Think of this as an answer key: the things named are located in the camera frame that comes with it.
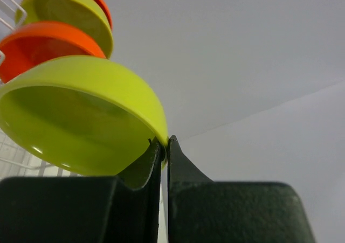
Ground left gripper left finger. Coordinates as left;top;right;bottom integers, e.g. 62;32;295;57
1;140;162;242

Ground green bowl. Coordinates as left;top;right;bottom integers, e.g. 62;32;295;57
15;0;114;59
1;55;169;176

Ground white wire dish rack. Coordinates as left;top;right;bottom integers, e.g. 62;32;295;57
1;0;78;178

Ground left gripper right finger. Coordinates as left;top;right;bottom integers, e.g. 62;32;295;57
167;136;315;242

